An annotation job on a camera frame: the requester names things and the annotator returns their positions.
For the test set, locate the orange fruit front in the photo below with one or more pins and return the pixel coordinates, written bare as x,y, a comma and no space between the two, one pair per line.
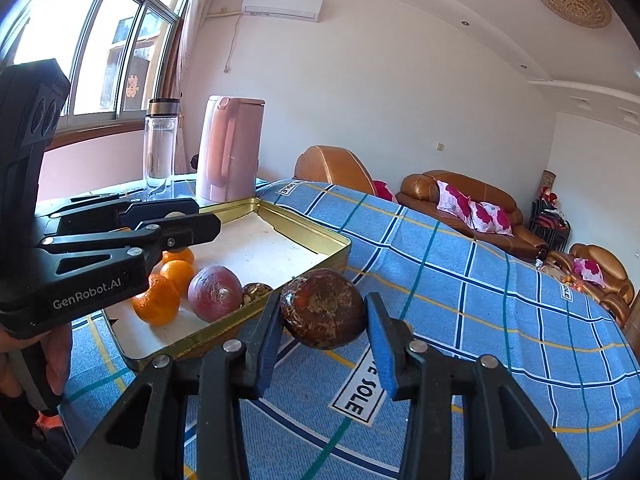
185,254

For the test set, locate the pink floral pillow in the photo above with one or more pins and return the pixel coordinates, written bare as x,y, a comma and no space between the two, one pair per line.
490,218
452,201

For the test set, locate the brown leather armchair right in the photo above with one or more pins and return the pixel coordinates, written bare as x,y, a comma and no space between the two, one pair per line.
617,294

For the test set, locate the clear glass water bottle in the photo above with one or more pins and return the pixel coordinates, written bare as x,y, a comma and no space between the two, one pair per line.
159,148

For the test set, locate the gold metal tin box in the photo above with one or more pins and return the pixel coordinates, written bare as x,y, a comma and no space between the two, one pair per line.
260,243

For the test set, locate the purple red onion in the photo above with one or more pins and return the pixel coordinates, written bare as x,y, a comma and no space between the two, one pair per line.
214,293

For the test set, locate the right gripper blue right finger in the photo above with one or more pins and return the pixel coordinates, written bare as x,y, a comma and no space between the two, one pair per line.
389,341

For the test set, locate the window with frame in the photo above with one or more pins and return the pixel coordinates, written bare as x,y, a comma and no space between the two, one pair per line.
113,52

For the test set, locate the pink floral pillow armchair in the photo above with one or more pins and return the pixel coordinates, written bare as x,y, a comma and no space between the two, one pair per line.
589,271

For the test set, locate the dark mangosteen front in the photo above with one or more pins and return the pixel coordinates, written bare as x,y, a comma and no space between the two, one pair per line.
253,291

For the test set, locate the white wall air conditioner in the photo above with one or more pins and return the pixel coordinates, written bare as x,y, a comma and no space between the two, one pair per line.
302,10

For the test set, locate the stacked dark chairs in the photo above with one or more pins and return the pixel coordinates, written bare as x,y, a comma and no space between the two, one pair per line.
548,222

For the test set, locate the brown leather three-seat sofa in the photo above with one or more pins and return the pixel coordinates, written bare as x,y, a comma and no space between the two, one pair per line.
420,192

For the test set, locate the dark mangosteen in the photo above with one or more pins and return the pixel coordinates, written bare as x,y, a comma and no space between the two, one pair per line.
322,309
175,214
253,291

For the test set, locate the pink floral pillow left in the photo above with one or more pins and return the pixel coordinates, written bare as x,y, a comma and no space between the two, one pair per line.
452,201

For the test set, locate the pink floral pillow right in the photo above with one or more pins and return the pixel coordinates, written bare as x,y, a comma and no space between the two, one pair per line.
490,218

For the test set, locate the pink curtain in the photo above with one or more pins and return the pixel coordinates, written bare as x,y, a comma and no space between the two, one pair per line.
193,19

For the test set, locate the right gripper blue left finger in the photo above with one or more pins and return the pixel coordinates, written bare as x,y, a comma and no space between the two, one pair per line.
261,352

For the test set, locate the dark mangosteen back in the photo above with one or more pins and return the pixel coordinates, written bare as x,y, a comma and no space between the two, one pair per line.
322,309

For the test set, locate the pink electric kettle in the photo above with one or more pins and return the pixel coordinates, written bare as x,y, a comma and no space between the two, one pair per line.
229,149

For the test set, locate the brown leather armchair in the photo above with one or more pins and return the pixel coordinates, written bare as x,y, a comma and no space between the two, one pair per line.
617,294
333,165

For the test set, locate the orange fruit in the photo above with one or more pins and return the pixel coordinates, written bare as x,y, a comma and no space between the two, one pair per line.
185,254
159,304
179,273

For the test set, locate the brown leather armchair left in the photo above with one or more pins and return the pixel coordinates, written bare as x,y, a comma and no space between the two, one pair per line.
333,165

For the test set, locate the blue plaid tablecloth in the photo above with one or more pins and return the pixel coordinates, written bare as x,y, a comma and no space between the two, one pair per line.
325,415

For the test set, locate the person's left hand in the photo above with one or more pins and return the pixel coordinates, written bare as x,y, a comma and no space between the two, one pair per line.
57,346

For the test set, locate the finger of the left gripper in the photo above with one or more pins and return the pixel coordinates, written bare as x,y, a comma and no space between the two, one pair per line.
125,212
170,237

